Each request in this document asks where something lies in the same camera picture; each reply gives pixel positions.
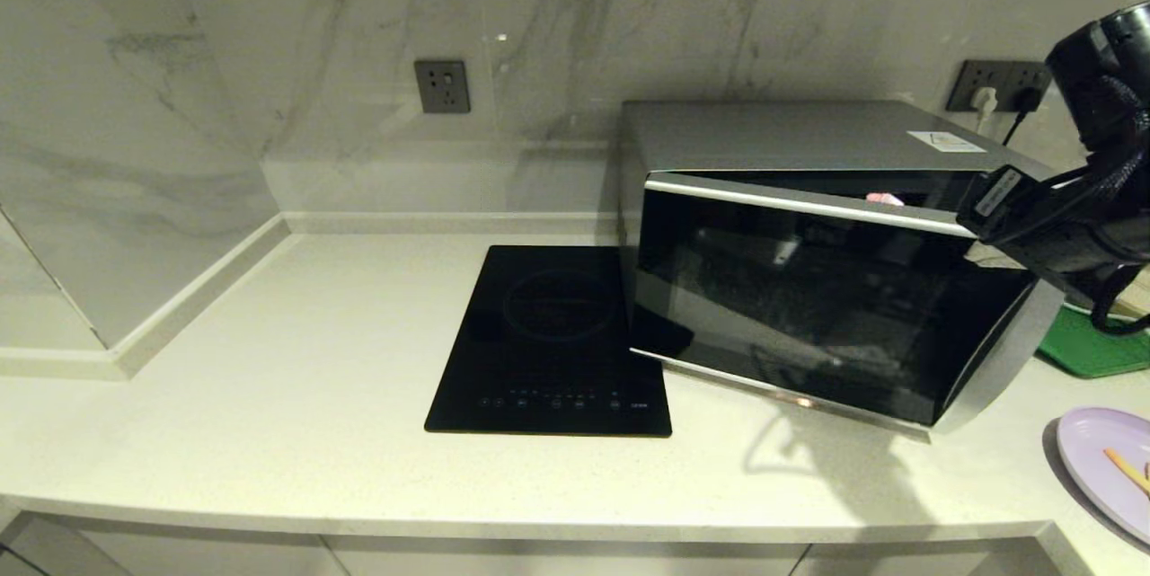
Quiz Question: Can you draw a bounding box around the purple plate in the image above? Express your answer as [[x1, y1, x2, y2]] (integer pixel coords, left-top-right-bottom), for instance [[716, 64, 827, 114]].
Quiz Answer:
[[1057, 406, 1150, 545]]

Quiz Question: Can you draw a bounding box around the microwave door with glass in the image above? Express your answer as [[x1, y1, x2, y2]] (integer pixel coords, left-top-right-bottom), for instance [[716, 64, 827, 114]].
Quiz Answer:
[[629, 172, 1066, 433]]

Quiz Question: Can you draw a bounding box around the orange french fry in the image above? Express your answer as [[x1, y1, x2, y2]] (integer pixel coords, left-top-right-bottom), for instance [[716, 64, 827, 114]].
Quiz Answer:
[[1105, 448, 1150, 494]]

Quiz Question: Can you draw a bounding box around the white sticker label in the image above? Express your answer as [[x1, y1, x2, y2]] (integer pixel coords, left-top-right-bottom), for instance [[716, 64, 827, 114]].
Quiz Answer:
[[906, 130, 986, 153]]

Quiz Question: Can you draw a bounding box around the green plastic tray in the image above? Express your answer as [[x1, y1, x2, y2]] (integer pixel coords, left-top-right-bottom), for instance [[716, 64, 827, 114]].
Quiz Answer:
[[1035, 305, 1150, 379]]

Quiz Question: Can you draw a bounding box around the black induction cooktop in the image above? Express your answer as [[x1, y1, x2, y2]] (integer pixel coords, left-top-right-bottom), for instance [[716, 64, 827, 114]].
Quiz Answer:
[[424, 244, 673, 439]]

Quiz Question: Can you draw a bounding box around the white cabinet corner panel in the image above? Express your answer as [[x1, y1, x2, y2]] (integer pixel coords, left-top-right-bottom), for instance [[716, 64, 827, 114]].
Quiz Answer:
[[0, 515, 136, 576]]

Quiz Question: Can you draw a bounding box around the black plug with cable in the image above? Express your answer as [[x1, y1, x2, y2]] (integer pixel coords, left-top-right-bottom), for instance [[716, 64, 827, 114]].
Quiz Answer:
[[1001, 87, 1043, 146]]

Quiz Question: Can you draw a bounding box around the grey wall socket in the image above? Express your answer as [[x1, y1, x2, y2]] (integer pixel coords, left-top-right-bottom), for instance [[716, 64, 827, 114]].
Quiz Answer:
[[1004, 61, 1054, 112], [946, 60, 1009, 112], [414, 60, 472, 115]]

